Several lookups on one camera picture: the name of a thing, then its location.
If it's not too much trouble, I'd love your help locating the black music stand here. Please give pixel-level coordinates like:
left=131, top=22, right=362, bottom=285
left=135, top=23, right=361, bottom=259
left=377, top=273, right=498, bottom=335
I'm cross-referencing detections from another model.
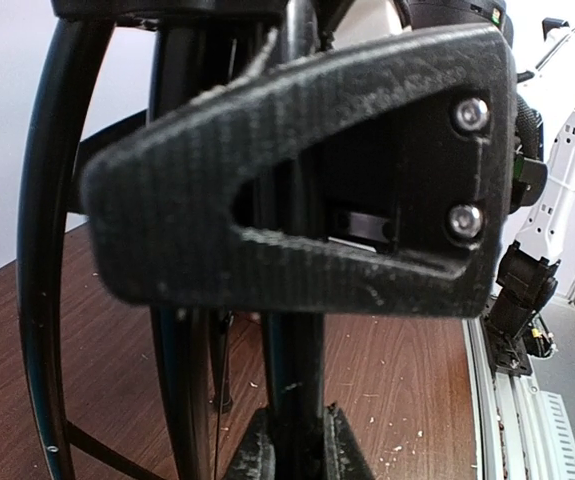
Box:
left=16, top=0, right=368, bottom=480

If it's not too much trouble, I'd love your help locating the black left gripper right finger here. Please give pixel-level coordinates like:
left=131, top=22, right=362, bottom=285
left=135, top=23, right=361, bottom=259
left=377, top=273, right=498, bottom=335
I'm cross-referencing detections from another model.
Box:
left=323, top=404, right=375, bottom=480

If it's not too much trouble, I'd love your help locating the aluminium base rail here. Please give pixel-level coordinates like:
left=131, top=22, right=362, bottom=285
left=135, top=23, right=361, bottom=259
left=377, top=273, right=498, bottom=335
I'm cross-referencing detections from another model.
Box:
left=463, top=319, right=575, bottom=480

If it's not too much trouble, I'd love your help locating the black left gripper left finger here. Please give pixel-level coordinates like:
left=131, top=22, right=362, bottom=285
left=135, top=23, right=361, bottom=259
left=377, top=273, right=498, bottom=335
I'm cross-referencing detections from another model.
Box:
left=224, top=408, right=276, bottom=480

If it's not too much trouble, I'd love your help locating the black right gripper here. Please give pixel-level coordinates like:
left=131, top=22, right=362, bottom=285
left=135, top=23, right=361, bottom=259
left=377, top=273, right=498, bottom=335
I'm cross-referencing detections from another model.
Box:
left=81, top=24, right=512, bottom=318

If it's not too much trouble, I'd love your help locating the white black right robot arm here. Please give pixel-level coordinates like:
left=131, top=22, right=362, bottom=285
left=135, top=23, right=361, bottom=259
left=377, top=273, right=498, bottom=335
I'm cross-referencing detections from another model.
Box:
left=80, top=1, right=575, bottom=362

